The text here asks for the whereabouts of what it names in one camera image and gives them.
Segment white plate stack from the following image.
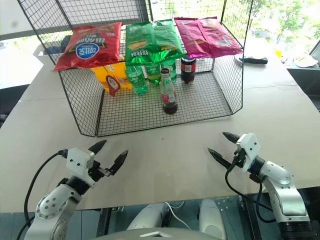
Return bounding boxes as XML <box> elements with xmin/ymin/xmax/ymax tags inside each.
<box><xmin>291</xmin><ymin>55</ymin><xmax>317</xmax><ymax>68</ymax></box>

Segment grey robot torso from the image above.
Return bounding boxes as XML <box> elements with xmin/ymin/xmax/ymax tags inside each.
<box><xmin>94</xmin><ymin>226</ymin><xmax>227</xmax><ymax>240</ymax></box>

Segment black flat device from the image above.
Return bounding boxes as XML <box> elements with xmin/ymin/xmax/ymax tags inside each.
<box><xmin>243</xmin><ymin>56</ymin><xmax>269</xmax><ymax>65</ymax></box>

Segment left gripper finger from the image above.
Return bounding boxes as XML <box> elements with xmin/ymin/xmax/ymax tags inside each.
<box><xmin>87</xmin><ymin>139</ymin><xmax>108</xmax><ymax>155</ymax></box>
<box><xmin>104</xmin><ymin>149</ymin><xmax>129</xmax><ymax>176</ymax></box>

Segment yellow snack bag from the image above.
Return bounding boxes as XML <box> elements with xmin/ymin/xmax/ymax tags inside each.
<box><xmin>91</xmin><ymin>61</ymin><xmax>134</xmax><ymax>94</ymax></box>

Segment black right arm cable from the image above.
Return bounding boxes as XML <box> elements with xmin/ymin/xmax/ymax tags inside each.
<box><xmin>224</xmin><ymin>152</ymin><xmax>283</xmax><ymax>224</ymax></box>

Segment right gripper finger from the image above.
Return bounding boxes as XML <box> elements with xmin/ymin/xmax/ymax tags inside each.
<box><xmin>222</xmin><ymin>131</ymin><xmax>241</xmax><ymax>145</ymax></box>
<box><xmin>207</xmin><ymin>148</ymin><xmax>235</xmax><ymax>172</ymax></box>

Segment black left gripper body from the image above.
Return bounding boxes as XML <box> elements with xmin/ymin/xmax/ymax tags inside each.
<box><xmin>87</xmin><ymin>159</ymin><xmax>112</xmax><ymax>183</ymax></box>

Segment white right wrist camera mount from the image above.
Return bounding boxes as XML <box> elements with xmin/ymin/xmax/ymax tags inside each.
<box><xmin>235</xmin><ymin>133</ymin><xmax>261</xmax><ymax>173</ymax></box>

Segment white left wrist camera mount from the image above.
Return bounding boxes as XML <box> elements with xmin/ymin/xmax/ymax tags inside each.
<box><xmin>65</xmin><ymin>147</ymin><xmax>98</xmax><ymax>189</ymax></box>

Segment blue cloth bundle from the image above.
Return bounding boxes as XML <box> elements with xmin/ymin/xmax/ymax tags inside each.
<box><xmin>43</xmin><ymin>35</ymin><xmax>74</xmax><ymax>55</ymax></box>

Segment red chips bag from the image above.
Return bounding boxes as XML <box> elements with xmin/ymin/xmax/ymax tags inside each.
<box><xmin>53</xmin><ymin>21</ymin><xmax>123</xmax><ymax>72</ymax></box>

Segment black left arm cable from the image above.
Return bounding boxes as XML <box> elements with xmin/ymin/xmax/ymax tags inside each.
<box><xmin>16</xmin><ymin>149</ymin><xmax>69</xmax><ymax>240</ymax></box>

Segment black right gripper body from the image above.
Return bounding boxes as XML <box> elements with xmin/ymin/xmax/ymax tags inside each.
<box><xmin>231</xmin><ymin>147</ymin><xmax>248</xmax><ymax>169</ymax></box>

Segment black wire mesh rack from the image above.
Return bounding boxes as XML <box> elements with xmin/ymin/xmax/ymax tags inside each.
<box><xmin>16</xmin><ymin>0</ymin><xmax>255</xmax><ymax>138</ymax></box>

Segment round grey dish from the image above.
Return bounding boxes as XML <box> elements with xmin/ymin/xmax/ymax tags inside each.
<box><xmin>233</xmin><ymin>54</ymin><xmax>245</xmax><ymax>67</ymax></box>

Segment white rounded robot leg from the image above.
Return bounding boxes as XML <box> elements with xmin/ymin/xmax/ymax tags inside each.
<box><xmin>125</xmin><ymin>202</ymin><xmax>174</xmax><ymax>231</ymax></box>
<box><xmin>198</xmin><ymin>198</ymin><xmax>225</xmax><ymax>240</ymax></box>

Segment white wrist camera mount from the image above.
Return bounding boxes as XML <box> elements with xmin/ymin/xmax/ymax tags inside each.
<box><xmin>65</xmin><ymin>147</ymin><xmax>98</xmax><ymax>189</ymax></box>
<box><xmin>235</xmin><ymin>133</ymin><xmax>261</xmax><ymax>173</ymax></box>

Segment green plastic soda bottle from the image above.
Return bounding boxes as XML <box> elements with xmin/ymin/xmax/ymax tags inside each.
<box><xmin>145</xmin><ymin>62</ymin><xmax>162</xmax><ymax>86</ymax></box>
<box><xmin>161</xmin><ymin>58</ymin><xmax>178</xmax><ymax>84</ymax></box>
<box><xmin>125</xmin><ymin>65</ymin><xmax>149</xmax><ymax>96</ymax></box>

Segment dark plastic cola bottle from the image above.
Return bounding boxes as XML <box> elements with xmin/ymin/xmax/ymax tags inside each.
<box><xmin>180</xmin><ymin>56</ymin><xmax>197</xmax><ymax>85</ymax></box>

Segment glass cola bottle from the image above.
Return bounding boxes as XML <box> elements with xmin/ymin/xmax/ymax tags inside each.
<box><xmin>159</xmin><ymin>68</ymin><xmax>179</xmax><ymax>116</ymax></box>

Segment dark monitor screen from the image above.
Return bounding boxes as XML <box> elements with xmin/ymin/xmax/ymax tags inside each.
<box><xmin>308</xmin><ymin>39</ymin><xmax>320</xmax><ymax>66</ymax></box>

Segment green chips bag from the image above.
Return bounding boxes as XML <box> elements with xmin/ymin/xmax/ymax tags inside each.
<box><xmin>152</xmin><ymin>18</ymin><xmax>187</xmax><ymax>60</ymax></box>
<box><xmin>124</xmin><ymin>21</ymin><xmax>161</xmax><ymax>67</ymax></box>

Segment magenta chips bag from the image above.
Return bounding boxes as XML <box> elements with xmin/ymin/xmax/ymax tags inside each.
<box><xmin>173</xmin><ymin>16</ymin><xmax>214</xmax><ymax>60</ymax></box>
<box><xmin>197</xmin><ymin>16</ymin><xmax>244</xmax><ymax>57</ymax></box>

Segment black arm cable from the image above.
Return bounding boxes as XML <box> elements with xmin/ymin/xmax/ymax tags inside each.
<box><xmin>16</xmin><ymin>149</ymin><xmax>69</xmax><ymax>240</ymax></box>
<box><xmin>224</xmin><ymin>152</ymin><xmax>283</xmax><ymax>224</ymax></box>

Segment white thin cable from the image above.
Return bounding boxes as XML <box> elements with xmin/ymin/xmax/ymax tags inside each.
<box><xmin>165</xmin><ymin>200</ymin><xmax>191</xmax><ymax>230</ymax></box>

